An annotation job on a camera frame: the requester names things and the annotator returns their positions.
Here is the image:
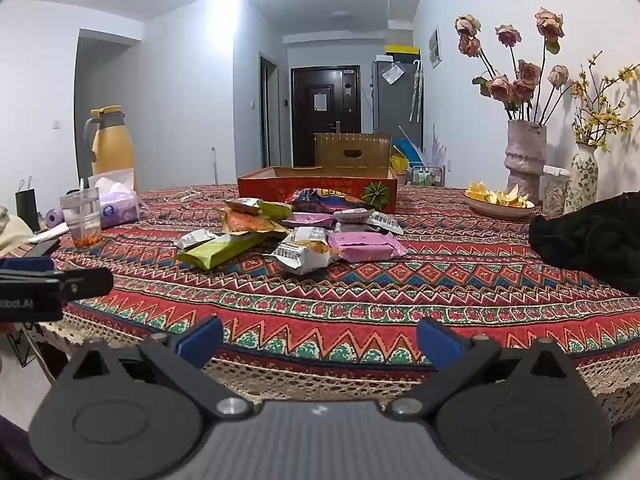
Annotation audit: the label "white floral vase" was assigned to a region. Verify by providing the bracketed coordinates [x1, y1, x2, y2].
[564, 142, 599, 216]

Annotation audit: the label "purple decorative grass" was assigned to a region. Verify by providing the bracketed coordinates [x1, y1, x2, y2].
[431, 125, 447, 166]

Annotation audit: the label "grey side door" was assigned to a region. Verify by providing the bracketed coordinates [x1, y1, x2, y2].
[259, 52, 278, 161]

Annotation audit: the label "yellow thermos jug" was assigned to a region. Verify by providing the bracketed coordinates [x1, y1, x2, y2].
[82, 106, 137, 186]

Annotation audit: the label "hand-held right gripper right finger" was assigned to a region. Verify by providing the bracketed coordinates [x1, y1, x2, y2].
[384, 316, 577, 420]

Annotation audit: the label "black paper bag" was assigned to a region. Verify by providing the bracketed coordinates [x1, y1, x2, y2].
[15, 177, 41, 233]

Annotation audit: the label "blue plastic thing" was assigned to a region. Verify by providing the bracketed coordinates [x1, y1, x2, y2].
[392, 125, 426, 168]

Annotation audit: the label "plate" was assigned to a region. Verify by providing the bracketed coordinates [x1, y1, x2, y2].
[464, 191, 537, 219]

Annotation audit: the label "dark entrance door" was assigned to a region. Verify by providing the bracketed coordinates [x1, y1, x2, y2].
[291, 65, 362, 167]

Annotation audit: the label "grey refrigerator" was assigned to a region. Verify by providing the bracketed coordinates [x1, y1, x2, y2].
[372, 58, 425, 153]

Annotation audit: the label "textured glass jar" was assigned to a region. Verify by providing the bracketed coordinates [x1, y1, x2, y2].
[541, 165, 571, 218]

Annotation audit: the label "purple tissue pack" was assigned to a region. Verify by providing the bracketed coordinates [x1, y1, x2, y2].
[94, 169, 141, 230]

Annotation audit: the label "brown cardboard box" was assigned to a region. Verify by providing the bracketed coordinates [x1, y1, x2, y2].
[314, 132, 392, 170]

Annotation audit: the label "pink ceramic vase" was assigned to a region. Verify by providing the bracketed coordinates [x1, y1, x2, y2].
[504, 120, 548, 206]

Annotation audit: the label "white folded umbrella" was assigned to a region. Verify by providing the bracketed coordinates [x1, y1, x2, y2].
[409, 59, 423, 122]

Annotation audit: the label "orange peels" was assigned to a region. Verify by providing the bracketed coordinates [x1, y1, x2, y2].
[466, 181, 531, 208]

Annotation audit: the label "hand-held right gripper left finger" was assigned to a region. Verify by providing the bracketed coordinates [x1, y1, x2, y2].
[64, 316, 255, 418]

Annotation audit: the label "yellow flower branches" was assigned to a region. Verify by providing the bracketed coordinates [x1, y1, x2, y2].
[570, 51, 640, 153]

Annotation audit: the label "beige cloth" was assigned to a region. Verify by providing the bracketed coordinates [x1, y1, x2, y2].
[0, 206, 33, 256]

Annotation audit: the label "red patterned tablecloth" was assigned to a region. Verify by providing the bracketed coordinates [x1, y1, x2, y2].
[0, 184, 640, 428]

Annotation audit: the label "red cardboard box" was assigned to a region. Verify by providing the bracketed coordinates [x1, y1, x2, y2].
[237, 165, 399, 213]

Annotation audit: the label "wall panel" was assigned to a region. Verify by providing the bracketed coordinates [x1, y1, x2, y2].
[428, 27, 443, 70]

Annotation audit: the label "clear plastic cup with straw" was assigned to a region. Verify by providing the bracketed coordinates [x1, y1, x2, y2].
[60, 178, 105, 250]

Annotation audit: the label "dried pink roses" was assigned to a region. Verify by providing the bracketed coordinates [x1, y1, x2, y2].
[454, 7, 571, 123]

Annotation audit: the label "dark flat device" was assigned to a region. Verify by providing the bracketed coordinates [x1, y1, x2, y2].
[22, 239, 61, 259]

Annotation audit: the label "pile of snack packets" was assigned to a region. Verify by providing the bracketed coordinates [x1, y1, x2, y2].
[174, 187, 408, 275]

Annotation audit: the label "black cloth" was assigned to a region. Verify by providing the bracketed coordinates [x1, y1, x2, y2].
[528, 192, 640, 297]

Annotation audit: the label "wire rack with bottles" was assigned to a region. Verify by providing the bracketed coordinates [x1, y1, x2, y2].
[406, 162, 446, 187]

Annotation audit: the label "yellow and black box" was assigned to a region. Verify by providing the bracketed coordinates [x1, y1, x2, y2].
[385, 44, 422, 61]

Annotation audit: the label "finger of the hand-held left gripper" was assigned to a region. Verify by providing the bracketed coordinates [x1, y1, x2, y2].
[0, 256, 55, 274]
[0, 267, 115, 307]

